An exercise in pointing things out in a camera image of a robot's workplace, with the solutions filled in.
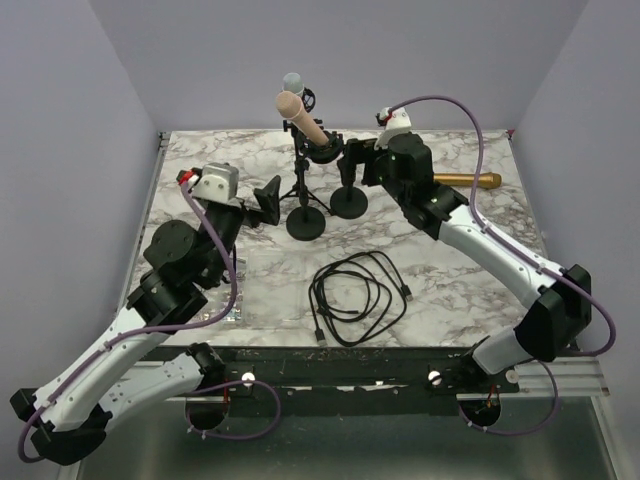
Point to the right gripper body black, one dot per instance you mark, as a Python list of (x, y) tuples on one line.
[(377, 161)]

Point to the gold microphone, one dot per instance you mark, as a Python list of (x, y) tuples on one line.
[(488, 181)]

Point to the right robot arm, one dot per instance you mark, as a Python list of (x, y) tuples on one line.
[(553, 296)]

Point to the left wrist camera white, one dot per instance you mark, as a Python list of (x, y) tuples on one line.
[(214, 182)]

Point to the black round-base shockmount stand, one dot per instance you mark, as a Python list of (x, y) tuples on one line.
[(305, 222)]

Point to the black tripod shockmount stand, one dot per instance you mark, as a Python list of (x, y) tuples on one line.
[(308, 100)]

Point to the clear plastic screw box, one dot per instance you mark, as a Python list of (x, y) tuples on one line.
[(271, 285)]

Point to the black round-base clip stand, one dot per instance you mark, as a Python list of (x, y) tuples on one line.
[(348, 202)]

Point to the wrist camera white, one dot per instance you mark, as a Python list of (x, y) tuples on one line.
[(214, 182), (394, 122)]

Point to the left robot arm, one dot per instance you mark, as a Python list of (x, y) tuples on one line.
[(69, 418)]

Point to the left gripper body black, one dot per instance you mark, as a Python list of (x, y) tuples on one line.
[(227, 227)]

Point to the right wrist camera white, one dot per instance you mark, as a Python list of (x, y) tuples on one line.
[(394, 122)]

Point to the pink microphone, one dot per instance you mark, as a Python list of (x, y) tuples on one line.
[(291, 108)]

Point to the black mounting rail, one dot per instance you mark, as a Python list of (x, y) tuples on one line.
[(336, 381)]

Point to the white grey microphone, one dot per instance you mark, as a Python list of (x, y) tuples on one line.
[(292, 82)]

